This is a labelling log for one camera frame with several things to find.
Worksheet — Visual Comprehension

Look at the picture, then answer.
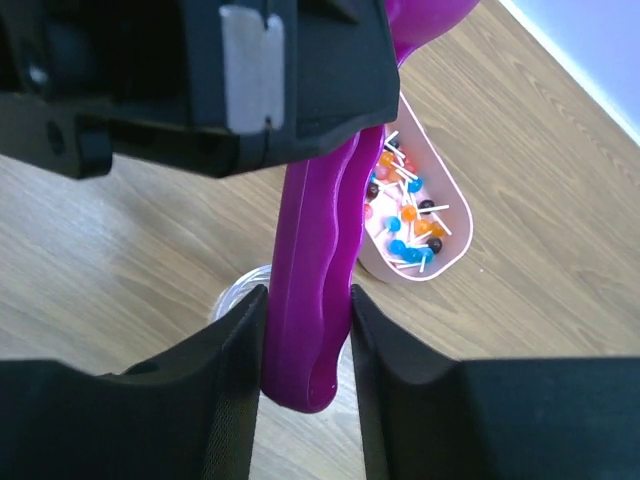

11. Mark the clear plastic jar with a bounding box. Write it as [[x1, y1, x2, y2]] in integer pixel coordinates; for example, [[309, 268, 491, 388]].
[[207, 264, 354, 384]]

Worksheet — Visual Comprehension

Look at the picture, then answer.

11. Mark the magenta plastic scoop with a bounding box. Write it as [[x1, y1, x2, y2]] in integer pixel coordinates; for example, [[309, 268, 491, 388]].
[[261, 1, 473, 413]]

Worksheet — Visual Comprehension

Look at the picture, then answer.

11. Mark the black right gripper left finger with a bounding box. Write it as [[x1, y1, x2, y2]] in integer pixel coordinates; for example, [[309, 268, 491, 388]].
[[1, 286, 267, 479]]

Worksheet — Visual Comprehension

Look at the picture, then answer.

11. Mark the pink tray of lollipops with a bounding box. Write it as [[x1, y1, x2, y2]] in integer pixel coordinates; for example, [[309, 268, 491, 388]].
[[359, 97, 474, 283]]

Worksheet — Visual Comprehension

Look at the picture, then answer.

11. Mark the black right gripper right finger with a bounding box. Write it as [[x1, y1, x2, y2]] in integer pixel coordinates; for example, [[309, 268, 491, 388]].
[[351, 287, 639, 479]]

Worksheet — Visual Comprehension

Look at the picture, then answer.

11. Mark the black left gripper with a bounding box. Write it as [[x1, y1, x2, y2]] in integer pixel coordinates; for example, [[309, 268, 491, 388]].
[[1, 1, 399, 179]]

